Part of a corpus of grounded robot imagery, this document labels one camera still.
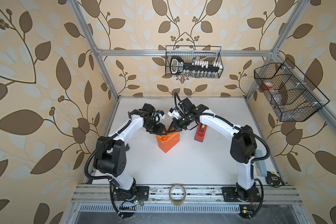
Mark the back black wire basket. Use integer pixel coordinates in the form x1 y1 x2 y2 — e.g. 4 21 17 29
165 45 224 79

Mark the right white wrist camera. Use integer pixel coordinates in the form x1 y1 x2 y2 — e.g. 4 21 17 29
168 108 181 119

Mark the red tape dispenser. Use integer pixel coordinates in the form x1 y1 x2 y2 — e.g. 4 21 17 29
194 123 207 142

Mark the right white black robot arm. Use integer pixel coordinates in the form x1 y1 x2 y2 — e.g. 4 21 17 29
166 93 270 219

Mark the black socket set rail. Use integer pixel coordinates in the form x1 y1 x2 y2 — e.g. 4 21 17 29
168 56 224 74

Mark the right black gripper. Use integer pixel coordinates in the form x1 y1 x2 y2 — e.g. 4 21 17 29
166 114 191 133

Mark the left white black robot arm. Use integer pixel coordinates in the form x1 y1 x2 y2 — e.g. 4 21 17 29
84 103 166 219

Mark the side black wire basket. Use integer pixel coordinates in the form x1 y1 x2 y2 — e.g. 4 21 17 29
254 58 330 122

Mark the black yellow tape measure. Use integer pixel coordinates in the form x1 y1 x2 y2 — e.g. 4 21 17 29
266 171 282 187

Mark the clear tape roll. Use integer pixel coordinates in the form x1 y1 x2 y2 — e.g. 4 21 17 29
169 184 186 206

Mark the yellow orange wrapping paper sheet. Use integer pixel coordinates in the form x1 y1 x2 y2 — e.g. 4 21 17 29
156 132 180 153

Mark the red capped clear jar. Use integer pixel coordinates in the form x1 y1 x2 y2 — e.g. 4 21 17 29
262 82 274 90

